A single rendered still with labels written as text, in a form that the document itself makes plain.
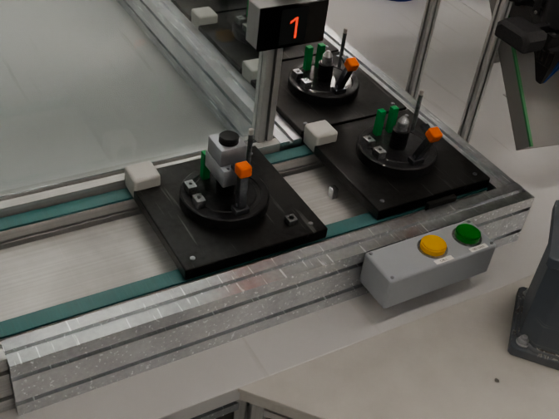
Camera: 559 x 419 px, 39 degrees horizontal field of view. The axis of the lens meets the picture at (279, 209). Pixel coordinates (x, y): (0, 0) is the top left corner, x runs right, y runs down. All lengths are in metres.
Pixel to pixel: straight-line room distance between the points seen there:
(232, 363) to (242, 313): 0.07
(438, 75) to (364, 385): 0.97
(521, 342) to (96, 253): 0.66
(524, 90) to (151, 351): 0.82
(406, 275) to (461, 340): 0.15
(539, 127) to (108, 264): 0.80
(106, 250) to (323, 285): 0.33
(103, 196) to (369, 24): 1.05
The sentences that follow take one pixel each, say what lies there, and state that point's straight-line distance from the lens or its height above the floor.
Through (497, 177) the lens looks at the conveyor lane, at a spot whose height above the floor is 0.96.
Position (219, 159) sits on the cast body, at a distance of 1.15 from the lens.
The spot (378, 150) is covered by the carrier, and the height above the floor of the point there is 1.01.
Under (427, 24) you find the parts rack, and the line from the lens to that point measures 1.58.
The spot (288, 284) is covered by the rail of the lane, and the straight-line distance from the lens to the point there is 1.14.
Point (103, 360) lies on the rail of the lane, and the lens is 1.08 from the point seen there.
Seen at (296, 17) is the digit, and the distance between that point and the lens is 1.23.
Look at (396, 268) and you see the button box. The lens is 1.18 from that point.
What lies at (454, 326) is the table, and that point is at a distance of 1.27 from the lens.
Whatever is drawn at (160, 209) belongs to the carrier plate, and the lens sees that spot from 1.21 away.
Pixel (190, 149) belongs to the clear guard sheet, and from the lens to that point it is 1.34.
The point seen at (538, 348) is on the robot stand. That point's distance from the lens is 1.25.
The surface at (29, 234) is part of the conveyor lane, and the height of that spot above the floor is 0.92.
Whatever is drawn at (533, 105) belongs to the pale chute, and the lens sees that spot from 1.50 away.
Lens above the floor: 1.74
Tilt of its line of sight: 39 degrees down
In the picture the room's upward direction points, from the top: 8 degrees clockwise
